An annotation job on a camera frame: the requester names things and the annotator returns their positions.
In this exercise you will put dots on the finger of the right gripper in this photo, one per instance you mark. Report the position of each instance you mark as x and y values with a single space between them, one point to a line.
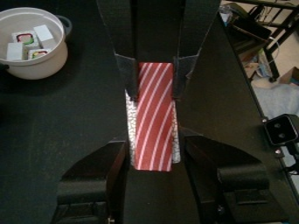
197 32
119 38

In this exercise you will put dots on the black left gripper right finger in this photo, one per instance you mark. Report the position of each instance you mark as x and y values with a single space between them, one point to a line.
238 180

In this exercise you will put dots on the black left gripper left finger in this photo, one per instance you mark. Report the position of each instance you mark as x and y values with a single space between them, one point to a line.
91 180

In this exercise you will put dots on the red striped salmon slice toy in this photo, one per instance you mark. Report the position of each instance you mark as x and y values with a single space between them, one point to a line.
154 116

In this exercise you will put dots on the white sushi block toy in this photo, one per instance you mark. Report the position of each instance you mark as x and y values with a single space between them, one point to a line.
15 52
45 34

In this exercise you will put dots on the dark bag with gear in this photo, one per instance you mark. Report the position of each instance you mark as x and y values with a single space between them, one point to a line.
249 30

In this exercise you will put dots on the brown cardboard box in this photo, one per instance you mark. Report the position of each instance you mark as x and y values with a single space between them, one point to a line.
292 76

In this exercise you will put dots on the light blue cloth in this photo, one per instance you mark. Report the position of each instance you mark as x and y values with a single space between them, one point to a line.
277 99

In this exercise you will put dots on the black table-level camera box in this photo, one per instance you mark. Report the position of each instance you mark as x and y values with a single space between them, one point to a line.
281 129

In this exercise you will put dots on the black metal frame chair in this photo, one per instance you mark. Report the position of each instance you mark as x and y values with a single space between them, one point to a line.
282 35

